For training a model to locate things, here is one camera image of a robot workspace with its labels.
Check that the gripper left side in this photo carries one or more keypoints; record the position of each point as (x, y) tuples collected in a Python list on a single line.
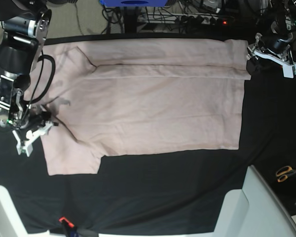
[(273, 44)]

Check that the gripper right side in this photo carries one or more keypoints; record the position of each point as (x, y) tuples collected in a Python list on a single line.
[(38, 116)]

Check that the pink T-shirt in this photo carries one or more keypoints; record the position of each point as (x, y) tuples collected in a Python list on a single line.
[(142, 97)]

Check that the black robot arm right side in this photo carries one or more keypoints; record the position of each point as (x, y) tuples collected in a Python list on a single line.
[(25, 26)]

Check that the white power strip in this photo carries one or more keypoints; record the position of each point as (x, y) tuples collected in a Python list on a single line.
[(171, 18)]

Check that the red black clamp bottom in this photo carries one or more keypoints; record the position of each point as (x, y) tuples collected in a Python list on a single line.
[(70, 230)]

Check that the blue plastic box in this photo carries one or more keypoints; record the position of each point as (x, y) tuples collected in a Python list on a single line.
[(133, 3)]

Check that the black stand pole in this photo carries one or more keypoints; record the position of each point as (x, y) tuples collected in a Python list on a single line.
[(130, 16)]

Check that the black table cloth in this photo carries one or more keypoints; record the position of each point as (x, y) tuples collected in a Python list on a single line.
[(161, 194)]

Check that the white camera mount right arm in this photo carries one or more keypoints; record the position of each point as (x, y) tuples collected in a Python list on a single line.
[(25, 146)]

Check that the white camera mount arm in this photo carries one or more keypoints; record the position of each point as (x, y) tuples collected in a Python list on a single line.
[(268, 61), (25, 146)]

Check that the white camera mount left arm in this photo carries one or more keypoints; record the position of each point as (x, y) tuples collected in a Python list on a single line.
[(268, 61)]

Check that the white table frame left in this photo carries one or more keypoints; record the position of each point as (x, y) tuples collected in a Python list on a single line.
[(10, 223)]

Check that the white table frame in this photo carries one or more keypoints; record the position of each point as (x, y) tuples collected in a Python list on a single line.
[(253, 211), (10, 223)]

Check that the orange handled scissors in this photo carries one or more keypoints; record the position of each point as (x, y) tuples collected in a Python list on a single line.
[(284, 173)]

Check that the white table frame right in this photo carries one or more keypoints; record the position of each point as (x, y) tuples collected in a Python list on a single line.
[(253, 211)]

